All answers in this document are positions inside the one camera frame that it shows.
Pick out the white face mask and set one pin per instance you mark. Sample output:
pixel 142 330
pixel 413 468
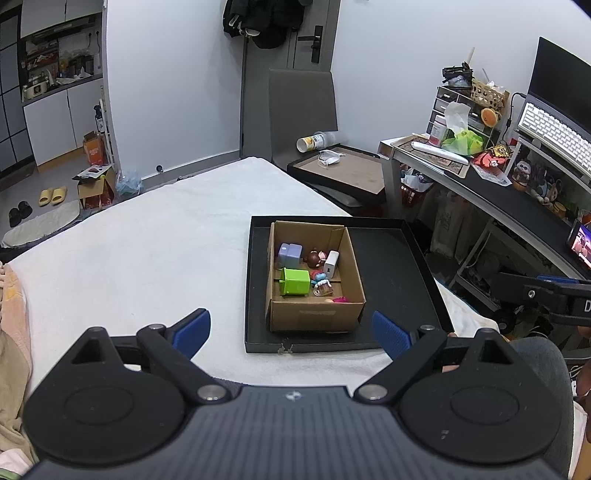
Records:
pixel 327 158

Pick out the brown-haired doll figurine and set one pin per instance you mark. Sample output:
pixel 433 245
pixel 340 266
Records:
pixel 316 258

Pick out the red plastic basket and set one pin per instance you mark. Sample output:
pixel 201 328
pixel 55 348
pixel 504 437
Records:
pixel 414 188

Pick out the grey desk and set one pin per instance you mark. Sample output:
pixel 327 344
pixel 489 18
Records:
pixel 511 213

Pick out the lavender block toy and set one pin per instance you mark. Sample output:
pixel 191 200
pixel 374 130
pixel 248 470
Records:
pixel 289 256

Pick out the black framed side board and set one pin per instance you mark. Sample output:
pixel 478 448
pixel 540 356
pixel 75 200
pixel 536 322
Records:
pixel 355 181

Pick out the green tissue pack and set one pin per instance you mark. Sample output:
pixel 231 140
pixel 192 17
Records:
pixel 465 143

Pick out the black tray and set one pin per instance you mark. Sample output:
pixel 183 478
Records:
pixel 396 279

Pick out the green block toy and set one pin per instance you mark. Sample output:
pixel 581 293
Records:
pixel 294 282

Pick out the white keyboard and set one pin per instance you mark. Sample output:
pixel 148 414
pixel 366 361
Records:
pixel 555 135

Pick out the small cardboard box with magazines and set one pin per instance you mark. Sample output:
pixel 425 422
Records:
pixel 96 186

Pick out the white kitchen cabinet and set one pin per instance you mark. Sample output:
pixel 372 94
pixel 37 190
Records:
pixel 63 70

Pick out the orange box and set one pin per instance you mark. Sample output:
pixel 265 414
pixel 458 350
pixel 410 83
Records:
pixel 93 148

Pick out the white yellow plastic bottle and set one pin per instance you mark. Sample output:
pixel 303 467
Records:
pixel 318 141

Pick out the black slippers pair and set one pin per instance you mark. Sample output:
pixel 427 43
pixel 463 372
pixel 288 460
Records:
pixel 19 213

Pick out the smartphone with lit screen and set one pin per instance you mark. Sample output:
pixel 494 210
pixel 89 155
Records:
pixel 579 244

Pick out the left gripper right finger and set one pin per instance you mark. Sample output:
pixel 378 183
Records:
pixel 393 339

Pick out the grey chair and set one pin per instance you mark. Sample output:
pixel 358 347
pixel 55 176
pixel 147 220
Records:
pixel 301 104

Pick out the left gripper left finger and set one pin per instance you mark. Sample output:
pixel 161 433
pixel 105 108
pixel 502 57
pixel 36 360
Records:
pixel 189 334

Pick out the white USB charger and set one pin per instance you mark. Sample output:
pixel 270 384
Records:
pixel 331 263

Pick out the yellow slippers pair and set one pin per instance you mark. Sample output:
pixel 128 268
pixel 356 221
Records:
pixel 52 196

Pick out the pink-hooded doll figurine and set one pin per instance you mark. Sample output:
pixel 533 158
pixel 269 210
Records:
pixel 339 300

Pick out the red crab bottle toy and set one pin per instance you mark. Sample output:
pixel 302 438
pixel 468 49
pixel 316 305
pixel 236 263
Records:
pixel 320 284

